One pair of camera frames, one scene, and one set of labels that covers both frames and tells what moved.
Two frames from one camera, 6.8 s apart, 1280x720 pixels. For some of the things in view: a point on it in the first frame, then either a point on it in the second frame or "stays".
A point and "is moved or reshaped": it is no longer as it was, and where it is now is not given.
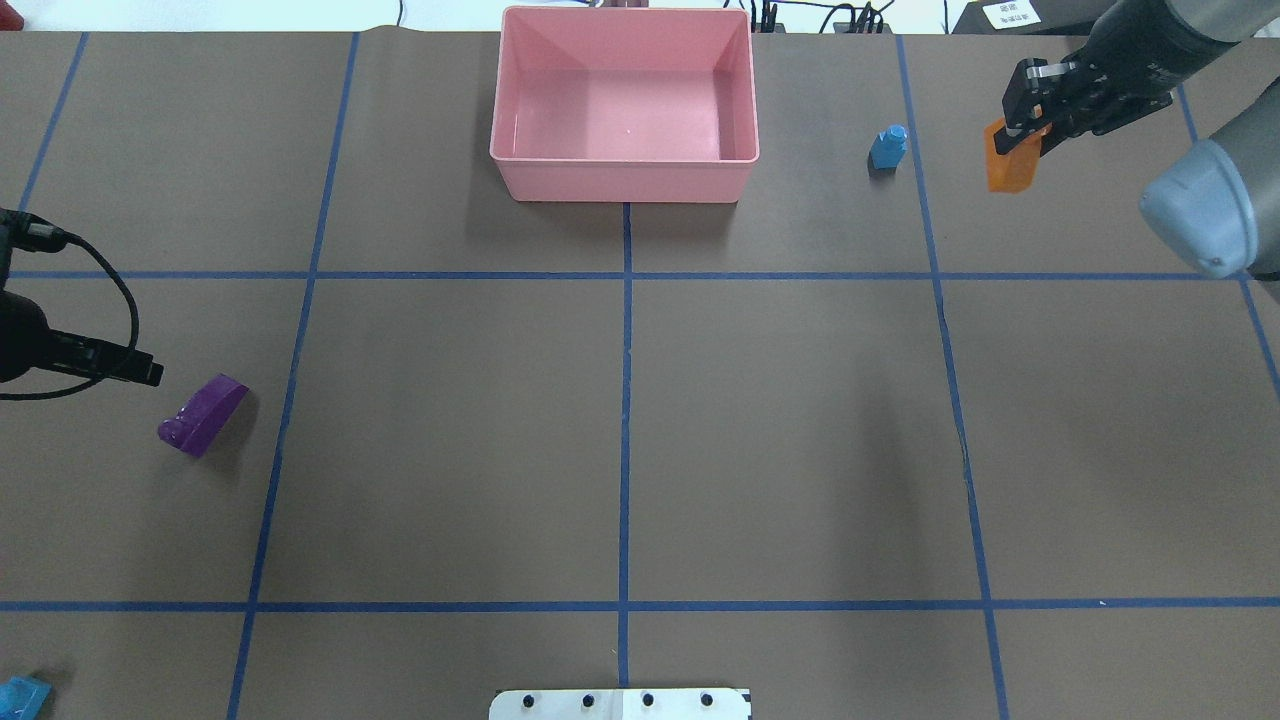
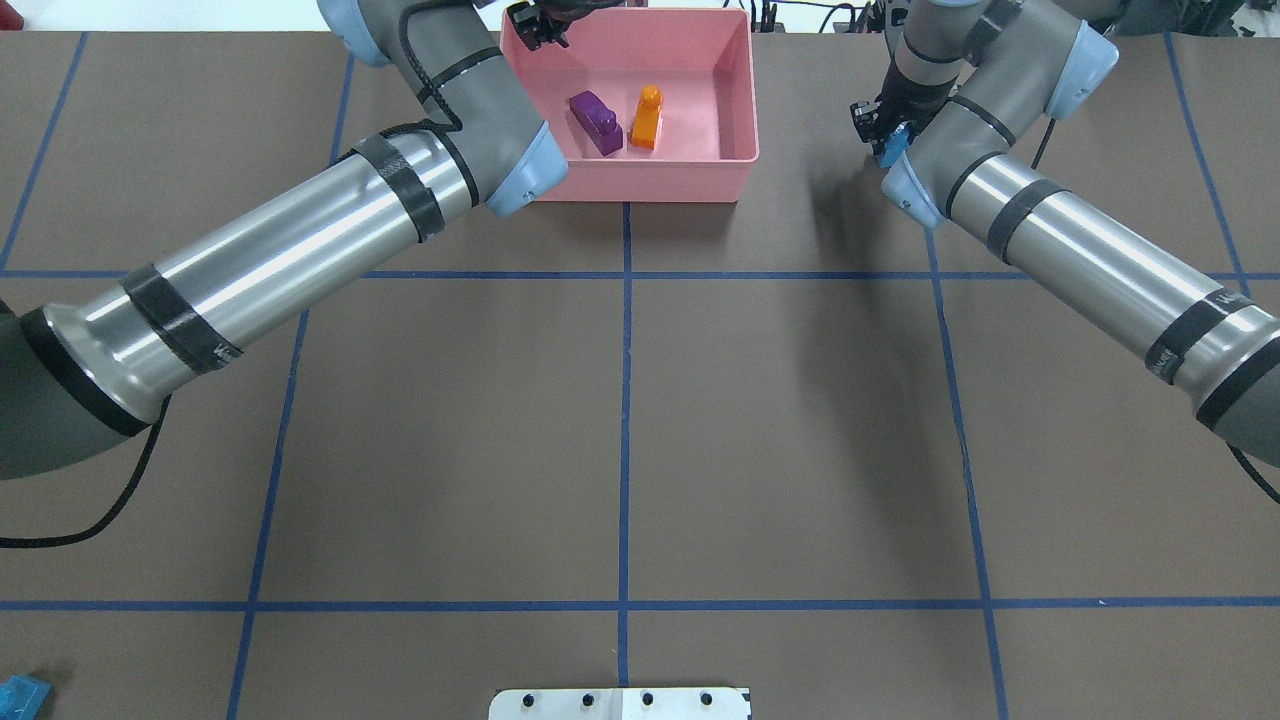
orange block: (1013, 172) is moved or reshaped
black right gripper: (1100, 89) → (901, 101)
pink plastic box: (615, 104) stays
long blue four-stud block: (22, 699) stays
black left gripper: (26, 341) → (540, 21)
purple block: (203, 416) → (598, 120)
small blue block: (889, 147) stays
